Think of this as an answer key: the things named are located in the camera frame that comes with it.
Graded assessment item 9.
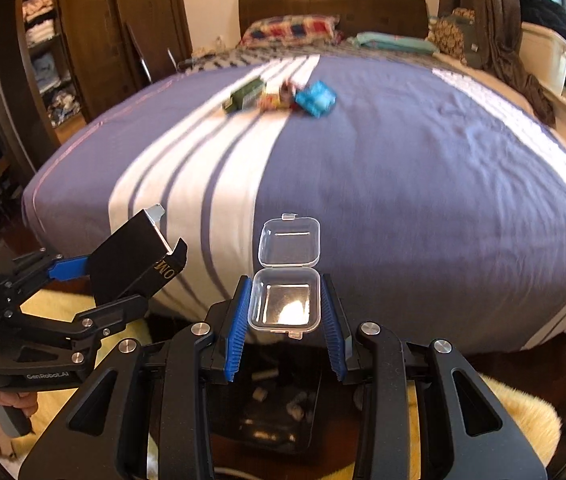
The clear plastic small box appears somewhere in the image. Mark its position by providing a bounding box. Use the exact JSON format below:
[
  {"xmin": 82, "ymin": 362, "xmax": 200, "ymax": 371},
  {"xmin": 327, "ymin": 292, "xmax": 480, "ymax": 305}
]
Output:
[{"xmin": 247, "ymin": 214, "xmax": 321, "ymax": 340}]

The black cardboard box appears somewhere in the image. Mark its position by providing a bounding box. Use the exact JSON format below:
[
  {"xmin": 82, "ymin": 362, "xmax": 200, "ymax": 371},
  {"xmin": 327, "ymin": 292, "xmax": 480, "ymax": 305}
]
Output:
[{"xmin": 86, "ymin": 204, "xmax": 187, "ymax": 306}]

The blue plastic packet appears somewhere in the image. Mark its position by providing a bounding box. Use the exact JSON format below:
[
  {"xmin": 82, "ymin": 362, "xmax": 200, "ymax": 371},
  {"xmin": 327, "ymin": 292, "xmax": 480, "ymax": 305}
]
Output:
[{"xmin": 295, "ymin": 81, "xmax": 337, "ymax": 118}]

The person left hand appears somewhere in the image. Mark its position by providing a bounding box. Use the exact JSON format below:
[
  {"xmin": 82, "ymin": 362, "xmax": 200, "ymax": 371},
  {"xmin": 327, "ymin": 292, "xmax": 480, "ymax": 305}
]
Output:
[{"xmin": 0, "ymin": 372, "xmax": 40, "ymax": 420}]

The yellow fluffy rug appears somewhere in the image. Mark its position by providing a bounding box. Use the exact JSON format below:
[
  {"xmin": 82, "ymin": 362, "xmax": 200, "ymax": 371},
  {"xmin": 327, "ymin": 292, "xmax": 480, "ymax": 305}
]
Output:
[{"xmin": 19, "ymin": 299, "xmax": 547, "ymax": 479}]

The blue white striped bedspread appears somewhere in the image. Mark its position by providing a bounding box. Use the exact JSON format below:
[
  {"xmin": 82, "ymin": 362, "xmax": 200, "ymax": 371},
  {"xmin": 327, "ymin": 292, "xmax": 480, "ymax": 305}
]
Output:
[{"xmin": 22, "ymin": 54, "xmax": 566, "ymax": 353}]

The dark green box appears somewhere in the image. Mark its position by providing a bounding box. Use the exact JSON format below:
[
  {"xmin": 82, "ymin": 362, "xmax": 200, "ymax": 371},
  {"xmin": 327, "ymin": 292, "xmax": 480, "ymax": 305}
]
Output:
[{"xmin": 222, "ymin": 77, "xmax": 266, "ymax": 114}]

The brown wooden wardrobe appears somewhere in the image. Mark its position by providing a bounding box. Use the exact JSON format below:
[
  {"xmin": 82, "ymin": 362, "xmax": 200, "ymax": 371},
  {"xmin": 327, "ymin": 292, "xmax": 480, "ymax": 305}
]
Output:
[{"xmin": 0, "ymin": 0, "xmax": 192, "ymax": 184}]

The grey patterned blanket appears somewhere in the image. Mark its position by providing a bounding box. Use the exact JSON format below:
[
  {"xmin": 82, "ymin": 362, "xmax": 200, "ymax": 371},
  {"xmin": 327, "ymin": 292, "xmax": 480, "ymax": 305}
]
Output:
[{"xmin": 179, "ymin": 42, "xmax": 450, "ymax": 74}]

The plaid red blue pillow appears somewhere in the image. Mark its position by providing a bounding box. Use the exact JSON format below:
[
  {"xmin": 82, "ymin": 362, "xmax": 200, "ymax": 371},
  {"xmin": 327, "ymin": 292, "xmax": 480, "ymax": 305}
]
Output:
[{"xmin": 239, "ymin": 14, "xmax": 339, "ymax": 48}]

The teal folded pillow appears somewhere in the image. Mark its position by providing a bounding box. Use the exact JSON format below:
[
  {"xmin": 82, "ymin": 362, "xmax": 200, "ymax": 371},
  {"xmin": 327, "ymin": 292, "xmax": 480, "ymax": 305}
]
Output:
[{"xmin": 353, "ymin": 32, "xmax": 438, "ymax": 55}]

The patterned brown cushion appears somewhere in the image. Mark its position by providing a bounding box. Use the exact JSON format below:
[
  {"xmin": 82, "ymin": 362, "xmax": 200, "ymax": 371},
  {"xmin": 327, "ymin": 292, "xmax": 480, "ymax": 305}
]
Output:
[{"xmin": 428, "ymin": 8, "xmax": 483, "ymax": 68}]

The dark wooden headboard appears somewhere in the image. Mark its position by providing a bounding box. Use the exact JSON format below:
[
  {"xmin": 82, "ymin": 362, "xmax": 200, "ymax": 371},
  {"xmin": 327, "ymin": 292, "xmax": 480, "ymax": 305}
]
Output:
[{"xmin": 239, "ymin": 0, "xmax": 430, "ymax": 39}]

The white storage bin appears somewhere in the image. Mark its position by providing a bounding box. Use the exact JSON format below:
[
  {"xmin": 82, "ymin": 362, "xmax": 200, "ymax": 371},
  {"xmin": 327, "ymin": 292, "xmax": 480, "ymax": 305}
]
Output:
[{"xmin": 518, "ymin": 22, "xmax": 566, "ymax": 96}]

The brown curtain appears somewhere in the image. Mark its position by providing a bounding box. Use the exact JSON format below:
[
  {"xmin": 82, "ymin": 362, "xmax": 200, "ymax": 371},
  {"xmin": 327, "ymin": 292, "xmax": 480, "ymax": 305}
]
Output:
[{"xmin": 440, "ymin": 0, "xmax": 556, "ymax": 127}]

